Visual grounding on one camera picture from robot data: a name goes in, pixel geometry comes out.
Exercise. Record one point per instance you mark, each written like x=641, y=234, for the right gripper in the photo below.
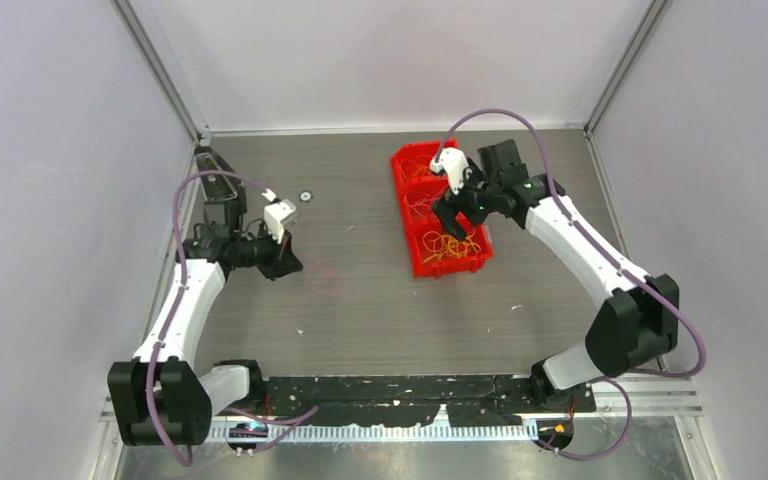
x=448, y=207

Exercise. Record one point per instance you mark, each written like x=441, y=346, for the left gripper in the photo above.
x=285, y=262

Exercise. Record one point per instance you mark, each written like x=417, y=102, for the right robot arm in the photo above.
x=634, y=323

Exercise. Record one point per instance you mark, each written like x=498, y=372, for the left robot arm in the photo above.
x=157, y=397

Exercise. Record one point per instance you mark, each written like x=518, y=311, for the red compartment bin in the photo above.
x=432, y=253

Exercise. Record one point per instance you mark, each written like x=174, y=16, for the green poker chip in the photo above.
x=305, y=195

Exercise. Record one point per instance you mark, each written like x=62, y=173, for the black metronome box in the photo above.
x=219, y=186

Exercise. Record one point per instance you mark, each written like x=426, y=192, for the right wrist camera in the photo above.
x=452, y=163

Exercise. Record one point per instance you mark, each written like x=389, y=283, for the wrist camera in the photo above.
x=278, y=214
x=452, y=163

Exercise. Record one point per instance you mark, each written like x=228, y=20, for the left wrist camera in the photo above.
x=278, y=214

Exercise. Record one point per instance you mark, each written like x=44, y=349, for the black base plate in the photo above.
x=406, y=401

